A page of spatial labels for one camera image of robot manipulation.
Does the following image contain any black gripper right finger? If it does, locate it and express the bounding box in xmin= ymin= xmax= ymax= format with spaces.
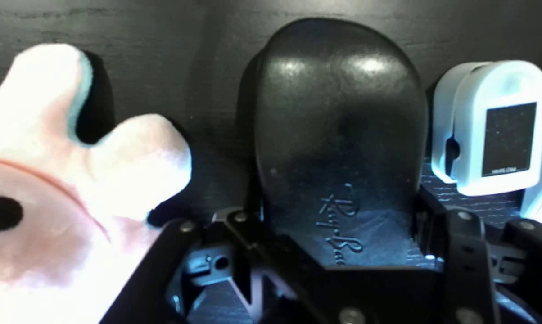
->
xmin=412 ymin=185 xmax=542 ymax=324

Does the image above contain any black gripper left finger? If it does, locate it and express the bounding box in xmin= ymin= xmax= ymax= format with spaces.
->
xmin=97 ymin=203 xmax=367 ymax=324

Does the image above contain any pink octopus plushy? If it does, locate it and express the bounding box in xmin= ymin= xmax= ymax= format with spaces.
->
xmin=0 ymin=41 xmax=194 ymax=324

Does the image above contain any small white clip device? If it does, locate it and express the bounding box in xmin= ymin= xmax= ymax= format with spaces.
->
xmin=430 ymin=57 xmax=542 ymax=198

